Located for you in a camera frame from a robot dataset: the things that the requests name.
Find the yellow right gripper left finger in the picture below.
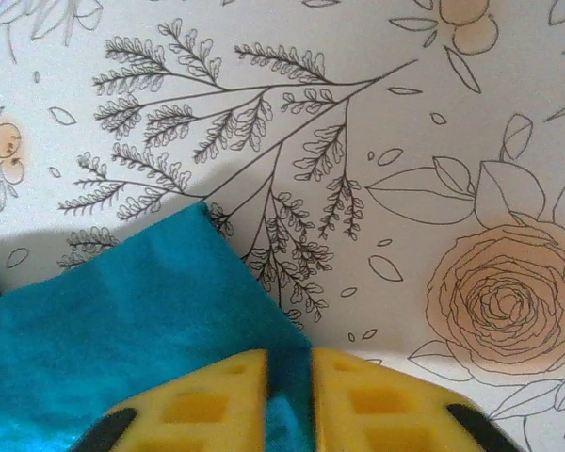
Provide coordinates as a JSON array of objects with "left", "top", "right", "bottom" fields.
[{"left": 74, "top": 348, "right": 269, "bottom": 452}]

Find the blue t-shirt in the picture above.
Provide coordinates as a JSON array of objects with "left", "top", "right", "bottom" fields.
[{"left": 0, "top": 202, "right": 312, "bottom": 452}]

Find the floral tablecloth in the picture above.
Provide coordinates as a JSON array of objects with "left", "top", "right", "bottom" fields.
[{"left": 0, "top": 0, "right": 565, "bottom": 452}]

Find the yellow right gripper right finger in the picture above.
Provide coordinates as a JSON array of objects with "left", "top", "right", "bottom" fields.
[{"left": 312, "top": 347, "right": 524, "bottom": 452}]

